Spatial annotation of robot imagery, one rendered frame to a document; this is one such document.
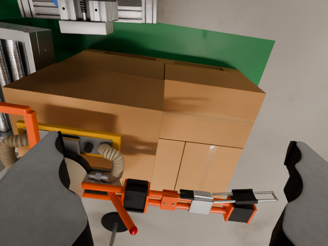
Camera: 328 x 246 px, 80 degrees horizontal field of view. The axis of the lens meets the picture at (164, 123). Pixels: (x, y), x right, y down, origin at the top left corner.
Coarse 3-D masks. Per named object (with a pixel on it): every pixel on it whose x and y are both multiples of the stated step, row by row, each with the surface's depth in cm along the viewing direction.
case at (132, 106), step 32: (64, 64) 106; (32, 96) 73; (64, 96) 73; (96, 96) 78; (128, 96) 83; (160, 96) 88; (96, 128) 80; (128, 128) 80; (160, 128) 80; (96, 160) 88; (128, 160) 88
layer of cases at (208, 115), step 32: (96, 64) 117; (128, 64) 127; (160, 64) 139; (192, 96) 115; (224, 96) 115; (256, 96) 114; (192, 128) 126; (224, 128) 125; (160, 160) 139; (192, 160) 138; (224, 160) 138; (224, 192) 154
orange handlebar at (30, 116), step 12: (0, 108) 48; (12, 108) 48; (24, 108) 48; (24, 120) 50; (36, 120) 51; (36, 132) 52; (120, 192) 62; (156, 192) 63; (168, 192) 64; (156, 204) 65; (168, 204) 64; (180, 204) 65; (216, 204) 64; (228, 204) 64
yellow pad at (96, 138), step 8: (24, 128) 64; (40, 128) 65; (48, 128) 65; (56, 128) 65; (64, 128) 65; (72, 128) 66; (80, 128) 67; (40, 136) 66; (64, 136) 66; (72, 136) 66; (80, 136) 66; (88, 136) 66; (96, 136) 66; (104, 136) 66; (112, 136) 66; (120, 136) 67; (80, 144) 67; (88, 144) 66; (96, 144) 67; (112, 144) 68; (120, 144) 69; (80, 152) 70; (88, 152) 66; (96, 152) 69
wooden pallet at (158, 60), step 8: (88, 48) 152; (120, 56) 143; (128, 56) 155; (136, 56) 155; (144, 56) 155; (176, 64) 146; (184, 64) 158; (192, 64) 157; (200, 64) 157; (232, 72) 148; (240, 72) 152
